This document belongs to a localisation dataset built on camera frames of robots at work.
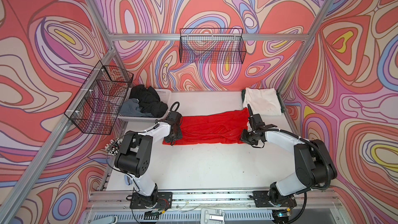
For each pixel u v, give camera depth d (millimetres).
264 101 1085
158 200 727
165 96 1104
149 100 1021
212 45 962
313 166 447
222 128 986
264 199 722
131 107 982
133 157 475
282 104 1058
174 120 767
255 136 682
